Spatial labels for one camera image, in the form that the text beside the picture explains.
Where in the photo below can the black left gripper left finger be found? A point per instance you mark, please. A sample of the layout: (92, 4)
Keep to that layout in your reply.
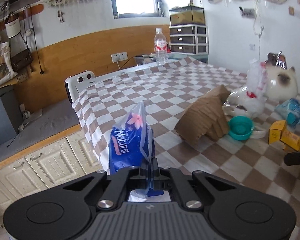
(108, 192)

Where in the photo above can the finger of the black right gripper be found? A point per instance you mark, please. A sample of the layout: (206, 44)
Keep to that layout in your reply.
(292, 156)

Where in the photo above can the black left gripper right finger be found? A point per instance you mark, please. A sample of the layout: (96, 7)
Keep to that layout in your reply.
(191, 192)

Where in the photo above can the teal cup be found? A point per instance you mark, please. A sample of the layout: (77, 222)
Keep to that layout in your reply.
(290, 111)

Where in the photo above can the blue Natural tissue wrapper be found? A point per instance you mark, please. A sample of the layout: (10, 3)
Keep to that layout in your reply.
(132, 144)

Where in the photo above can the white plastic bag red print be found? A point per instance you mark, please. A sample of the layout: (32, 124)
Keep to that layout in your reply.
(249, 100)

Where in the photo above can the brown leather shoulder bag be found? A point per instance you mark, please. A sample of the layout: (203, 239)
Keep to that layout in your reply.
(22, 60)

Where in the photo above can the yellow cardboard box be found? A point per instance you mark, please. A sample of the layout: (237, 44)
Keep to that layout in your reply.
(278, 132)

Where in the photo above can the cream cabinet row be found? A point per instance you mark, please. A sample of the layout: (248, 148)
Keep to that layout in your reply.
(55, 160)

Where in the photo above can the white face mask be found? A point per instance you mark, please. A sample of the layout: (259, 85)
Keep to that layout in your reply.
(258, 132)

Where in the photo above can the teal plastic bowl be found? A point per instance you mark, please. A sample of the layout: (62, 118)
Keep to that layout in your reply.
(240, 128)

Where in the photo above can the cat face plush pillow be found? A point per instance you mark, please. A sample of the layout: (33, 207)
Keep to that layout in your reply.
(281, 83)

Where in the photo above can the brown corrugated cardboard piece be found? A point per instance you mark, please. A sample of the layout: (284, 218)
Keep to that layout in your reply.
(205, 117)

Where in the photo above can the grey bench cushion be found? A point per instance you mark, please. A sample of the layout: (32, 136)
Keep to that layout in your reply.
(55, 119)

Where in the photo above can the brown white checkered tablecloth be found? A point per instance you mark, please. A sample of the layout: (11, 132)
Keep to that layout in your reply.
(166, 92)

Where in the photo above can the white device with two lenses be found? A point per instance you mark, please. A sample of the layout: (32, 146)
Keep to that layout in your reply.
(76, 83)

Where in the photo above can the grey storage box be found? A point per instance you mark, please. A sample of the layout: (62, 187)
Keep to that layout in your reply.
(10, 116)

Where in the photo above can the clear water bottle red label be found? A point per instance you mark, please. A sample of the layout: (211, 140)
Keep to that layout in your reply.
(160, 47)

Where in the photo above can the white plastic drawer unit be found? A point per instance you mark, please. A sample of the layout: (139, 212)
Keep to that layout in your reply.
(190, 39)

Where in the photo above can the printed canvas tote bag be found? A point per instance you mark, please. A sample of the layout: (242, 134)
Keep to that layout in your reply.
(6, 71)

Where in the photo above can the glass fish tank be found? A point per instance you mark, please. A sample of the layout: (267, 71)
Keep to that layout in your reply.
(187, 15)

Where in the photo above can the white bucket bag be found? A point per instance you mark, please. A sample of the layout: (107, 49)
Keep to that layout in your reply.
(12, 25)

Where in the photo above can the white double wall socket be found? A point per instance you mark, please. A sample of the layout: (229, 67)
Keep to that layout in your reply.
(119, 57)

